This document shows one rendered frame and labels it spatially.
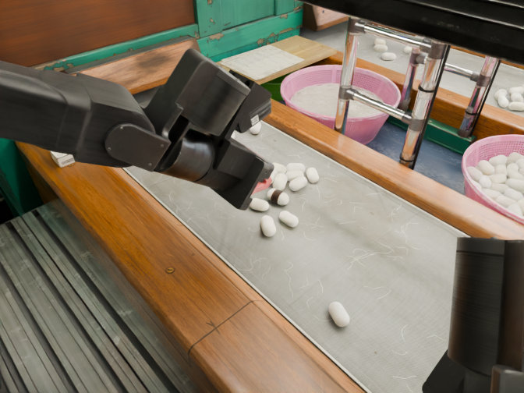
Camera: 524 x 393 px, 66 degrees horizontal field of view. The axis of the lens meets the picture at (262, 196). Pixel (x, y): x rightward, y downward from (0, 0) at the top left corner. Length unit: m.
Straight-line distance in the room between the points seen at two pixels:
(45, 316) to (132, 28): 0.59
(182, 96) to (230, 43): 0.70
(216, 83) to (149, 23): 0.58
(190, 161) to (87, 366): 0.32
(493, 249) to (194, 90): 0.29
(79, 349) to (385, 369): 0.39
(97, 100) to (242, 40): 0.78
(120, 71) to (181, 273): 0.49
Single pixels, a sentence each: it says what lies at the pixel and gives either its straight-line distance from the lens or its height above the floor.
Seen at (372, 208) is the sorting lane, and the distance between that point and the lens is 0.68.
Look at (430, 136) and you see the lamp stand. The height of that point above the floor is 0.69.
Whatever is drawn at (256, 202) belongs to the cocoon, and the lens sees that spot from 0.64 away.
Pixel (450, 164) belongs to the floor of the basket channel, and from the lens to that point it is 0.94.
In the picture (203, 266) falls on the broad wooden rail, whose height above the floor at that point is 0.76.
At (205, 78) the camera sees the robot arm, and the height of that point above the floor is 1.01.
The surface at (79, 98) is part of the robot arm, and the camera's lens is 0.37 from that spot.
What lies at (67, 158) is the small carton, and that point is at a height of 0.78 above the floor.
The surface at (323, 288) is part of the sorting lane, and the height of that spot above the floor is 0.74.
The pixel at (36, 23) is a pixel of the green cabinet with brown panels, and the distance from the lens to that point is 0.88.
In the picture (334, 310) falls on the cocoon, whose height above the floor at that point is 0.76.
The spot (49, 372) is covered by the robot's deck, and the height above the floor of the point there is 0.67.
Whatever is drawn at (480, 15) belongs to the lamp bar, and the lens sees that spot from 0.43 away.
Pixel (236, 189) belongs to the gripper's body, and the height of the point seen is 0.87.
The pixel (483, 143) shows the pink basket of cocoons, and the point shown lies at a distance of 0.86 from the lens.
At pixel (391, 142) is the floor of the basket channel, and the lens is 0.97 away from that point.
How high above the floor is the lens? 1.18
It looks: 41 degrees down
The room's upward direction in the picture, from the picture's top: straight up
